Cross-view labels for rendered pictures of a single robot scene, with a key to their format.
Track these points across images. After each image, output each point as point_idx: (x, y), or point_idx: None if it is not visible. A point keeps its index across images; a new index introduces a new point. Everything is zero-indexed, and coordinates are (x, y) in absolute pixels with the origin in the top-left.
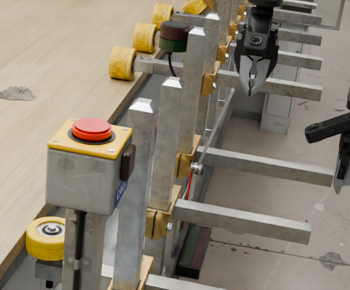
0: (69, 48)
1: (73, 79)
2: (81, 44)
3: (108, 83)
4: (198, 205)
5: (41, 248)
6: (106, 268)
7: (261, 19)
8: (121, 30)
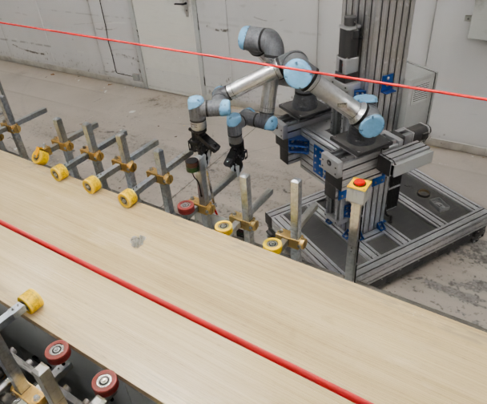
0: (74, 216)
1: (123, 220)
2: (70, 211)
3: (134, 210)
4: None
5: (280, 248)
6: (282, 240)
7: (206, 137)
8: (54, 192)
